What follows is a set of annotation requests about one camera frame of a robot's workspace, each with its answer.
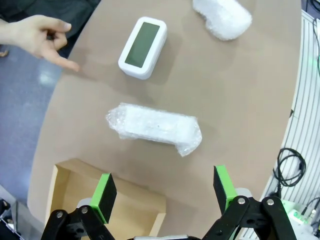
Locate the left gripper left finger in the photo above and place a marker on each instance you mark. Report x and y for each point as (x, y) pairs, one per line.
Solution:
(106, 197)

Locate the bubble clock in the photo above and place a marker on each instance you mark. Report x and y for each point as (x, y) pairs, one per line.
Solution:
(225, 17)
(150, 125)

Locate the white ribbed mounting platform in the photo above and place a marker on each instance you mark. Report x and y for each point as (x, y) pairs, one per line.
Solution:
(307, 105)

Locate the brown cardboard box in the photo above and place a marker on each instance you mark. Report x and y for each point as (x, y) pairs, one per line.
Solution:
(75, 185)

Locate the white device with green light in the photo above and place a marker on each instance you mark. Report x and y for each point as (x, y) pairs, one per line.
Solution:
(297, 215)

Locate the white digital clock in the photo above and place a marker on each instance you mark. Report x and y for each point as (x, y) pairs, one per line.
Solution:
(142, 45)

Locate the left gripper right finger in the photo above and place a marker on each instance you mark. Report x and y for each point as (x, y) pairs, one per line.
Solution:
(221, 185)

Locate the person's left hand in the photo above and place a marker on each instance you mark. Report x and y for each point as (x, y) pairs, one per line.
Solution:
(27, 35)

